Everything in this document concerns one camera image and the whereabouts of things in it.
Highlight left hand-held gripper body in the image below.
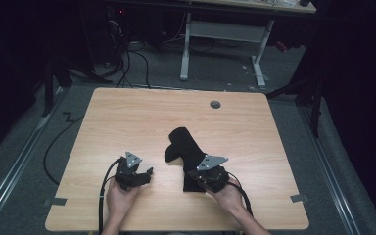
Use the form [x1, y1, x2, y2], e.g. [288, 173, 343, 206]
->
[114, 150, 145, 192]

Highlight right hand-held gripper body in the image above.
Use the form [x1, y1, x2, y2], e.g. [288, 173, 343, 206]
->
[189, 155, 231, 194]

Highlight black sock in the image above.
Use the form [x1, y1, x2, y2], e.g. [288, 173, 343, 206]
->
[168, 126, 208, 193]
[164, 145, 179, 164]

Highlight person's right hand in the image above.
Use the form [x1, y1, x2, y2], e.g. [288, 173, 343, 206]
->
[208, 177, 245, 213]

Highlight person's left hand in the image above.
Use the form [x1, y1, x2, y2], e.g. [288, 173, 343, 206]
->
[105, 178, 142, 223]

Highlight grey tape piece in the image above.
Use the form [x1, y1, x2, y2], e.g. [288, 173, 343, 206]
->
[290, 193, 310, 204]
[49, 197, 68, 207]

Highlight black tripod stand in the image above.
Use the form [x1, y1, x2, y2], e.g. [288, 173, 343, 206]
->
[40, 53, 114, 118]
[265, 72, 325, 139]

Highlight dark computer tower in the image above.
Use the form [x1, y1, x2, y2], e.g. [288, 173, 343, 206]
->
[79, 4, 130, 68]

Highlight small red object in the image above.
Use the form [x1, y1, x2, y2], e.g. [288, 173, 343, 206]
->
[274, 40, 289, 53]

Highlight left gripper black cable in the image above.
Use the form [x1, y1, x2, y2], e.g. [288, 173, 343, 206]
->
[98, 157, 122, 235]

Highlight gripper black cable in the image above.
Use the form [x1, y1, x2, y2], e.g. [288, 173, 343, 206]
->
[226, 171, 255, 217]
[98, 157, 122, 235]

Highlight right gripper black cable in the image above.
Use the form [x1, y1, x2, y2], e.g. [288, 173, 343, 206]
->
[226, 171, 255, 217]

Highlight black cable on floor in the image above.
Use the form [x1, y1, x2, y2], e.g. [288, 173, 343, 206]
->
[43, 112, 86, 186]

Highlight bundle of black cables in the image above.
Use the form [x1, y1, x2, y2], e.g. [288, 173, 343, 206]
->
[107, 19, 152, 90]

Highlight metal floor rail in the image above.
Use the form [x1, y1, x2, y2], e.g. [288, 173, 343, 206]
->
[0, 88, 67, 229]
[297, 104, 362, 235]

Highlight desk with white frame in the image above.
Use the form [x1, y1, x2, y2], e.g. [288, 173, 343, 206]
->
[175, 0, 317, 90]

